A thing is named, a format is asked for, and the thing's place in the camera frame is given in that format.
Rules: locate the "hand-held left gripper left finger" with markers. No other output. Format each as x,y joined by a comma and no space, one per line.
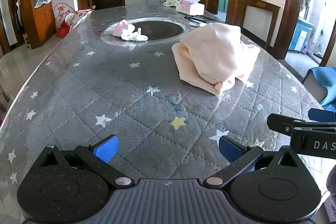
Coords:
106,148

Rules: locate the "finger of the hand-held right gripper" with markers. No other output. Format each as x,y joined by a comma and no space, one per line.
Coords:
281,124
323,115

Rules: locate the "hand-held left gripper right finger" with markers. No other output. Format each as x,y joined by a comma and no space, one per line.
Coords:
229,147

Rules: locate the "cream sweatshirt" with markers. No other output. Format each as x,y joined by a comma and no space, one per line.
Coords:
215,56

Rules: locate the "hanging dark clothes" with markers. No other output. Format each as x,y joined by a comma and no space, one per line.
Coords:
18,14

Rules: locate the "blue cloth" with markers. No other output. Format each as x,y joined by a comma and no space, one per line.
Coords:
323,74

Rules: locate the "grey star quilted table cover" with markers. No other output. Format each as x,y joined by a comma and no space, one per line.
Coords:
105,87

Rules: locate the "mop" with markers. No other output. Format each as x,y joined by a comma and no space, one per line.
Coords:
319,53

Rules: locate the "purple bottle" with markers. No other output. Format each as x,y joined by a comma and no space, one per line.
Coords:
304,48

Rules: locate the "blue bathroom cabinet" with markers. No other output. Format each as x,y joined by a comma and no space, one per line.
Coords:
299,35

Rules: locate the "white small cloth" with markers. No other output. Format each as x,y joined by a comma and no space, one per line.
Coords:
136,36

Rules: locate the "red plastic toy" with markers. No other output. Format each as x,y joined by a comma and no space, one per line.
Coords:
62,31

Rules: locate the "round black table hob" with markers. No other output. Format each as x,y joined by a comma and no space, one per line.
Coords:
162,29

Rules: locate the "wooden shelf cabinet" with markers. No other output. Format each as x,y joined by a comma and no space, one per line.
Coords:
44,22

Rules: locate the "polka-dot play tent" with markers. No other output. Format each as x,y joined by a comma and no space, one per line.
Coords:
63,14

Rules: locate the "pink white tissue box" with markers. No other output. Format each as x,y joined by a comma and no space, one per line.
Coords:
189,7

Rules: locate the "small wooden cabinet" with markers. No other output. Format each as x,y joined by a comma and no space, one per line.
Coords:
84,1

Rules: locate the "patterned cloth bundle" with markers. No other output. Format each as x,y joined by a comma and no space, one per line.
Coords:
170,1

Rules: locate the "white plastic bag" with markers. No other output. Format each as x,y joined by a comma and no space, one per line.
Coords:
42,1

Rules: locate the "wooden archway frame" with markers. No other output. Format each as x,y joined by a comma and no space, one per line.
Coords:
290,3

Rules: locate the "black flat frame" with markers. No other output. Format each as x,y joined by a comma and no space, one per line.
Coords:
199,18

